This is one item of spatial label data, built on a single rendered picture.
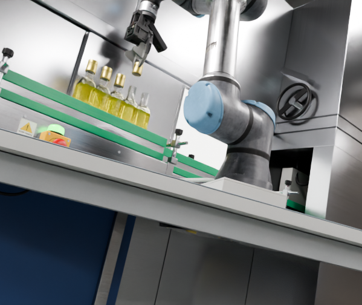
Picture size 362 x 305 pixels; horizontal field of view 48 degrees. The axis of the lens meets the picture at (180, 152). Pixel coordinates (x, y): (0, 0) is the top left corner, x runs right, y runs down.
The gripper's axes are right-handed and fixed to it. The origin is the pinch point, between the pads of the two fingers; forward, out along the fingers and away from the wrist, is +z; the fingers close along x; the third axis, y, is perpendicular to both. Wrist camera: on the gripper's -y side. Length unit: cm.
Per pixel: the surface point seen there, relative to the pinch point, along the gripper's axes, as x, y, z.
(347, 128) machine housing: 21, -107, -14
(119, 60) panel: -11.8, 2.5, -4.1
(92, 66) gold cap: 2.0, 17.5, 9.6
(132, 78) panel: -11.9, -4.7, 0.4
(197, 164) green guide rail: 3.8, -34.4, 27.8
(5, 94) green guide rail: 14, 43, 34
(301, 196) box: -10, -121, 18
